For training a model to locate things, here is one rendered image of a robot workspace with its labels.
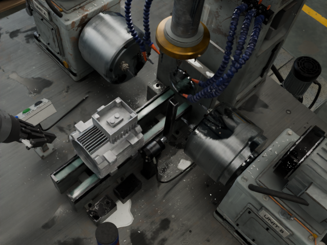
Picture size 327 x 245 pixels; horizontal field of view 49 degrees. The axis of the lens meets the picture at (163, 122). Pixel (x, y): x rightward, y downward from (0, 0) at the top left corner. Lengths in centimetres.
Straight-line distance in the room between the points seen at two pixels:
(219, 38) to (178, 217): 71
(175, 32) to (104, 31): 38
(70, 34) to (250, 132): 81
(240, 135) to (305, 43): 226
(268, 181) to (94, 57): 80
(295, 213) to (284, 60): 155
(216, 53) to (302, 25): 218
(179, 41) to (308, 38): 239
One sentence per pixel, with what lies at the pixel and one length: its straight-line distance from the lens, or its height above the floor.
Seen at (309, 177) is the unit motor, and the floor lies 132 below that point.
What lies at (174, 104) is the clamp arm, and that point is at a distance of 113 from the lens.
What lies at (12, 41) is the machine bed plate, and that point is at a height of 80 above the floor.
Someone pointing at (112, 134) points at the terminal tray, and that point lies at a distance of 119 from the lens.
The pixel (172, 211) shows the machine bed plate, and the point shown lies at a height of 80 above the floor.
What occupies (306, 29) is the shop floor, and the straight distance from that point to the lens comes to 353.
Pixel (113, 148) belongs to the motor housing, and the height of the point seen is 107.
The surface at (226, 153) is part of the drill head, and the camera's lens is 120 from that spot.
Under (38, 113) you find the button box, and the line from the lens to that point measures 135.
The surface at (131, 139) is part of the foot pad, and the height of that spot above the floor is 107.
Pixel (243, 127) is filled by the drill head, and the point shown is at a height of 116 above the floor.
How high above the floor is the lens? 218
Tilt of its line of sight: 58 degrees down
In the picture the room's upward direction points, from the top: 9 degrees clockwise
